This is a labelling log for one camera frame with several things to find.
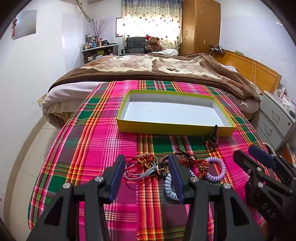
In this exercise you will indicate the white pillow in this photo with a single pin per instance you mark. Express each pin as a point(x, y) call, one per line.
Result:
point(170, 52)

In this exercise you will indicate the grey drawer cabinet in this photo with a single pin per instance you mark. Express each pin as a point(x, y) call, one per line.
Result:
point(270, 115)

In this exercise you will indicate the clutter on cabinet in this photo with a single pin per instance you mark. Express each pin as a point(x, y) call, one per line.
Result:
point(284, 97)

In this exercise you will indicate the brown teddy bear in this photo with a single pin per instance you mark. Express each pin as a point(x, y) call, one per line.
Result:
point(153, 44)

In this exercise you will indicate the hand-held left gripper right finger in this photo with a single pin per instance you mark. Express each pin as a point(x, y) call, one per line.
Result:
point(176, 180)

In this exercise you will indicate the bed with pale sheet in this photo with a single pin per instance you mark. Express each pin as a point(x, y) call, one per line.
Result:
point(60, 97)

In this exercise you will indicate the wall socket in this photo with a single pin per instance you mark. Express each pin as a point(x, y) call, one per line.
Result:
point(42, 98)

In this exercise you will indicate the yellow cardboard box tray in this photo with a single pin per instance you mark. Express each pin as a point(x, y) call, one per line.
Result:
point(161, 111)

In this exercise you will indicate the row of bottles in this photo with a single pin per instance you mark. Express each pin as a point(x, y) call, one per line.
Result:
point(91, 44)

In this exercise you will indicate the wooden headboard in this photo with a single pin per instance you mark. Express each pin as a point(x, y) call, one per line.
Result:
point(249, 67)

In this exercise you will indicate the grey desk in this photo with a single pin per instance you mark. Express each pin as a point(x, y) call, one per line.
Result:
point(92, 52)

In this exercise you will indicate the white wall pipe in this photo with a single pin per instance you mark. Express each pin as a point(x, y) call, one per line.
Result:
point(86, 14)

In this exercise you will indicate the patterned window curtain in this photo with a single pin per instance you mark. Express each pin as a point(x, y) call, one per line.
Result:
point(148, 14)

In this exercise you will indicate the brown patterned blanket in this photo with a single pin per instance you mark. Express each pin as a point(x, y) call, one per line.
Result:
point(161, 69)

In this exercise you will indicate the vase with bare branches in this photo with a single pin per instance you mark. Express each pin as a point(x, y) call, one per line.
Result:
point(98, 30)

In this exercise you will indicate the wooden wardrobe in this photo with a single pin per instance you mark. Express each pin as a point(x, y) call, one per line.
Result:
point(198, 27)

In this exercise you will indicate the wall poster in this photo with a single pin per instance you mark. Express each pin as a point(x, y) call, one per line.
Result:
point(24, 24)

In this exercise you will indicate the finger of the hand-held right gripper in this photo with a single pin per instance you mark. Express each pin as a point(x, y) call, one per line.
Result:
point(261, 156)
point(245, 162)

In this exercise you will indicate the pink green plaid cloth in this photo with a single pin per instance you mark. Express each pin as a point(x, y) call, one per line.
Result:
point(92, 143)

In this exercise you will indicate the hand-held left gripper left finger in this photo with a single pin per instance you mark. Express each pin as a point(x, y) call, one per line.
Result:
point(116, 178)

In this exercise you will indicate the black office chair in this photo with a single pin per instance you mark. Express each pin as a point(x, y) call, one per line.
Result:
point(135, 44)

